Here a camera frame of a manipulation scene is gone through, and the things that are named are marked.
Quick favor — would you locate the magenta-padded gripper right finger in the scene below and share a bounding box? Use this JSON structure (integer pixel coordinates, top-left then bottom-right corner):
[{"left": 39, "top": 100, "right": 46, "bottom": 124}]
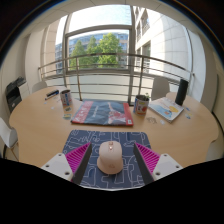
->
[{"left": 133, "top": 142, "right": 184, "bottom": 186}]

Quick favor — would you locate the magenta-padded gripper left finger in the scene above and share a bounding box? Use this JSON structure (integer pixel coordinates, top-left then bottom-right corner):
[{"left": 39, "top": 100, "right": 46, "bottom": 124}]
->
[{"left": 40, "top": 142, "right": 93, "bottom": 185}]

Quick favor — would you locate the pale pink computer mouse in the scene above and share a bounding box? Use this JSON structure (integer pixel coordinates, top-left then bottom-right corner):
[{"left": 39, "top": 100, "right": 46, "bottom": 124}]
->
[{"left": 96, "top": 140, "right": 124, "bottom": 175}]

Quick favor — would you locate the blue patterned mouse pad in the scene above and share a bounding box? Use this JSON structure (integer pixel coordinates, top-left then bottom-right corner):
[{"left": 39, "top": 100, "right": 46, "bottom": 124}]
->
[{"left": 62, "top": 129, "right": 153, "bottom": 190}]

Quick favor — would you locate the open white magazine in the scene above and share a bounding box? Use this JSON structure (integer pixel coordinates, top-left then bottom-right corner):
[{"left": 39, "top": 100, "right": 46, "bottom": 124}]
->
[{"left": 148, "top": 96, "right": 185, "bottom": 124}]

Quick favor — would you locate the white chair with wooden legs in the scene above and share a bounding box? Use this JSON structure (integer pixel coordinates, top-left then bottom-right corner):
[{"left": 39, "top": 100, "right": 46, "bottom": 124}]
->
[{"left": 0, "top": 116, "right": 19, "bottom": 161}]

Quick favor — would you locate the printed tin cup with pens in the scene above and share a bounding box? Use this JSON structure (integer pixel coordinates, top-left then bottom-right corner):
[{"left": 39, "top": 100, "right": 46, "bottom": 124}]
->
[{"left": 133, "top": 94, "right": 150, "bottom": 116}]

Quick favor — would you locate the red and blue flat book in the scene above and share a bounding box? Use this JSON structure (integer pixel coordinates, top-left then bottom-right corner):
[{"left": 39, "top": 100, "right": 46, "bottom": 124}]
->
[{"left": 70, "top": 99, "right": 134, "bottom": 127}]

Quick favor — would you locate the small dark blue stapler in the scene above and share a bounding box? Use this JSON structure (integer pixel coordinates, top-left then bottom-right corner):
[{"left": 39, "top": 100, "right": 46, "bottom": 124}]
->
[{"left": 44, "top": 89, "right": 60, "bottom": 101}]

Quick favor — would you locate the black cylinder speaker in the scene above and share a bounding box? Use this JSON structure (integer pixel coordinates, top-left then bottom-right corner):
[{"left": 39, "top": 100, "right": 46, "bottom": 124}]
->
[{"left": 174, "top": 78, "right": 190, "bottom": 107}]

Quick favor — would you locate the white plastic chair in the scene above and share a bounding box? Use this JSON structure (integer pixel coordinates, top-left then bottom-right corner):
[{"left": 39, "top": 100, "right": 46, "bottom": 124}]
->
[
  {"left": 31, "top": 80, "right": 48, "bottom": 94},
  {"left": 151, "top": 77, "right": 171, "bottom": 101}
]

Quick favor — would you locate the black office printer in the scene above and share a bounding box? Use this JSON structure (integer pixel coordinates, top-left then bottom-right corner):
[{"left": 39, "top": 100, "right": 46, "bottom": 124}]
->
[{"left": 4, "top": 76, "right": 31, "bottom": 114}]

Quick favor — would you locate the metal balcony railing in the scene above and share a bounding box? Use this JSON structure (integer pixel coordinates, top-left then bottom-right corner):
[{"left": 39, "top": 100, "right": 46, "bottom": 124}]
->
[{"left": 37, "top": 53, "right": 195, "bottom": 104}]

